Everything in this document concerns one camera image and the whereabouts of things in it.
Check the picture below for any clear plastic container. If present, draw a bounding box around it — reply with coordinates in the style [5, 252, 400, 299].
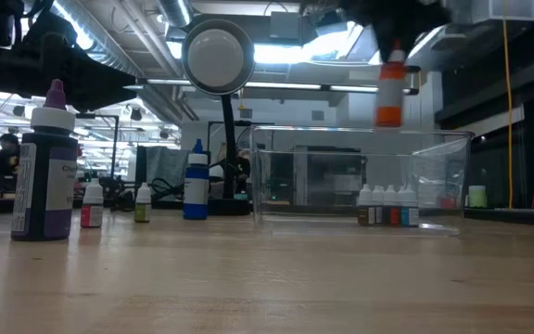
[249, 124, 476, 238]

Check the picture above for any light green cup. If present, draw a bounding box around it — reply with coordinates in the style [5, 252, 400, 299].
[468, 185, 488, 209]

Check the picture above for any long ceiling light bar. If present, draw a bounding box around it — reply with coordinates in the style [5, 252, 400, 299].
[136, 77, 419, 96]

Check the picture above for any black metal stand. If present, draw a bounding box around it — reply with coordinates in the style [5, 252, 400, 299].
[75, 112, 121, 180]

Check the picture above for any black aluminium table frame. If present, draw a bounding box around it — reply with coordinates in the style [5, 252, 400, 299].
[0, 197, 534, 228]

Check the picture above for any dark equipment cabinet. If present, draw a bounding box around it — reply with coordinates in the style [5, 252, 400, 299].
[294, 145, 368, 208]

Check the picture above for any small green-label dropper bottle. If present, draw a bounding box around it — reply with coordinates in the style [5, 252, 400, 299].
[133, 181, 153, 224]

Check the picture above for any small brown-label dropper bottle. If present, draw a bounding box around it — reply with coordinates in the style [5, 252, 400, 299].
[357, 184, 375, 227]

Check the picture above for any person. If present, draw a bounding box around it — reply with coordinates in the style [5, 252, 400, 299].
[0, 133, 22, 180]

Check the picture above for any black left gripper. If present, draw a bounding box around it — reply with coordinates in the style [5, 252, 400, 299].
[0, 0, 138, 113]

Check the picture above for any small blue-label dropper bottle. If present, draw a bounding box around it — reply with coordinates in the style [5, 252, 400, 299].
[400, 185, 420, 228]

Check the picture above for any gray ceiling box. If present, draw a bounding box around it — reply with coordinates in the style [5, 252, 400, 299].
[269, 11, 301, 41]

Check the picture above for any large orange-red coloring bottle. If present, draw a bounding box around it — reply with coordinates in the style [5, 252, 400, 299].
[374, 39, 410, 129]

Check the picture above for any small pink-label dropper bottle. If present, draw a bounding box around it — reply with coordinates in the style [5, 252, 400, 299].
[80, 177, 105, 229]

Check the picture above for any gray fabric panel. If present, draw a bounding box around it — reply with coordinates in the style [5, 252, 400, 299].
[145, 146, 190, 186]

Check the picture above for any black gooseneck desk lamp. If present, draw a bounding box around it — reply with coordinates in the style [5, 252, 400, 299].
[181, 18, 257, 217]

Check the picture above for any silver ventilation duct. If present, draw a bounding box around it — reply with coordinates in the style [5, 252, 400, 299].
[51, 0, 194, 126]

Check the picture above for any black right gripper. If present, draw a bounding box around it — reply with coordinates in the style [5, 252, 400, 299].
[299, 0, 454, 64]

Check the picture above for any black lamp power cable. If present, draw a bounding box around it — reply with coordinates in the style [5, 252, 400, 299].
[148, 176, 189, 201]

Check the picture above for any large blue coloring bottle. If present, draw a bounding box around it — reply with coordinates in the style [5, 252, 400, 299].
[183, 137, 210, 222]

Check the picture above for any large purple coloring bottle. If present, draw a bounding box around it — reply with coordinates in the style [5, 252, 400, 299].
[10, 78, 79, 242]

